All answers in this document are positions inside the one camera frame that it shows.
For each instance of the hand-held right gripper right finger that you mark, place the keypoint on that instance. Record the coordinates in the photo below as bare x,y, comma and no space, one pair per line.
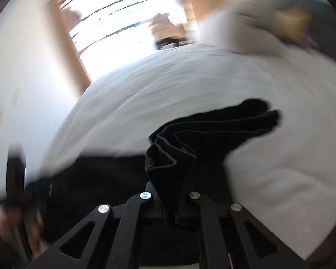
212,229

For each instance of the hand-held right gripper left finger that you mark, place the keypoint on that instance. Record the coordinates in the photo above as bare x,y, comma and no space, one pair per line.
128,229

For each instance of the black pants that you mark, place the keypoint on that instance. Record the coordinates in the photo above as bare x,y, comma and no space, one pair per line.
212,123

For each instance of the person's left hand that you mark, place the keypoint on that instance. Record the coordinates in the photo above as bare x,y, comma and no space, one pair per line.
33,229

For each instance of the beige curtain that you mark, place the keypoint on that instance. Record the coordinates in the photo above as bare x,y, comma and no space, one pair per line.
72,50
191,5

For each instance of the bed with white sheet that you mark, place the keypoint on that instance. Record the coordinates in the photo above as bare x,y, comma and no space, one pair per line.
184,78

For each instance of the black framed glass door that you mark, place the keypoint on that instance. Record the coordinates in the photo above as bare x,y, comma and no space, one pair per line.
120,25

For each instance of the dark chair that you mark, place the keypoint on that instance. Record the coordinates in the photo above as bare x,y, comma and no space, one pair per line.
169,42

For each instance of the rolled white duvet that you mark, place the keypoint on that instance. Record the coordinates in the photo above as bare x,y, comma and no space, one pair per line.
235,25

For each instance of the beige puffer jacket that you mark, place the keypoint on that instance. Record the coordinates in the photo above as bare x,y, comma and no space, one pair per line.
162,26

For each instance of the yellow patterned pillow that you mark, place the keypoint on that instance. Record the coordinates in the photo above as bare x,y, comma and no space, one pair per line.
292,23

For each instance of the grey padded headboard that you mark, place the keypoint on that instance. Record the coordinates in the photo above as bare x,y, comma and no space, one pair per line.
324,28

